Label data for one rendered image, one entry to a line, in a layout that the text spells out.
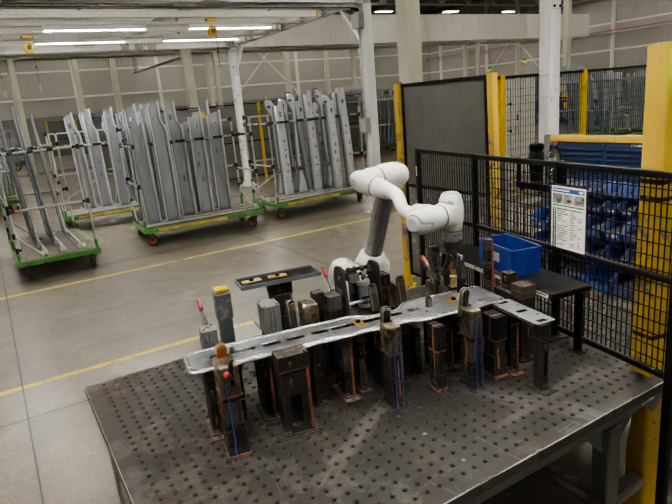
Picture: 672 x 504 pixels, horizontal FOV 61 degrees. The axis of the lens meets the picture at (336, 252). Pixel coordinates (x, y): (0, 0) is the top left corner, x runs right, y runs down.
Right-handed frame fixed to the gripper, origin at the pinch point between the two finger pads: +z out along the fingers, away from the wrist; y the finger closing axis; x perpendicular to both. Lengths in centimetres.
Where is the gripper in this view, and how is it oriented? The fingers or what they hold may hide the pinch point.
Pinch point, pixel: (453, 284)
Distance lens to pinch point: 257.7
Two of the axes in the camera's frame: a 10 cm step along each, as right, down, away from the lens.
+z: 0.8, 9.6, 2.8
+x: 9.2, -1.8, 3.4
